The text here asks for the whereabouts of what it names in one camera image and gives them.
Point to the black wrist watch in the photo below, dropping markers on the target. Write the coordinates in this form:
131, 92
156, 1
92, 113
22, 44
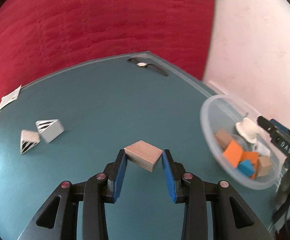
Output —
152, 66

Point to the light beige wooden block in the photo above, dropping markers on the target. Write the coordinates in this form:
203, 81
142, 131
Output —
264, 166

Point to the brown wooden cube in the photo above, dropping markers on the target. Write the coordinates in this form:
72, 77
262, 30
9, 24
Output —
143, 154

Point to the small white labelled box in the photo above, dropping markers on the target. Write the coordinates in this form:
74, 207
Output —
261, 149

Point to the orange textured block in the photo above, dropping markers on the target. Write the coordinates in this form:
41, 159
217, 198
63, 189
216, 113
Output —
233, 153

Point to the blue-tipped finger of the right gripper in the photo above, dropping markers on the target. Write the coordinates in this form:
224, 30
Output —
281, 128

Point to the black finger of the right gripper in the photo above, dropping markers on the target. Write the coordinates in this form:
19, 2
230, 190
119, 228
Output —
276, 132

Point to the tan wooden square block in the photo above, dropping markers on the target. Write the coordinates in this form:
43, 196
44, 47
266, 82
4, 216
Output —
223, 138

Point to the blue block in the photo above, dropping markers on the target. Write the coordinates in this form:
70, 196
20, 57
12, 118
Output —
246, 167

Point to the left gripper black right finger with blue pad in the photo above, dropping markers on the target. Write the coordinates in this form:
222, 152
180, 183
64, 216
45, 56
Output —
172, 177

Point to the orange triangular block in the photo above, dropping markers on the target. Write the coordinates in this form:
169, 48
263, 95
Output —
253, 158

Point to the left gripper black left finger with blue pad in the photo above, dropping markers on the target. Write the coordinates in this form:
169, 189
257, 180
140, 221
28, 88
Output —
115, 173

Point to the white striped triangular block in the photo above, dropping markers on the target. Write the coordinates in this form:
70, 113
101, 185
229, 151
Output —
49, 129

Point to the white triangular prism block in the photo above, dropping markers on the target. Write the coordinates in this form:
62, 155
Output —
28, 139

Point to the red quilted mattress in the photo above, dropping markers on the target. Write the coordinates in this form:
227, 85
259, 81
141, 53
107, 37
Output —
38, 37

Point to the clear plastic bowl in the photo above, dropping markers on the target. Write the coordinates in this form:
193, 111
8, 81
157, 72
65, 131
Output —
222, 112

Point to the white paper leaflet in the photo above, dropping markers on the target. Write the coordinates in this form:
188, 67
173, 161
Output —
5, 100

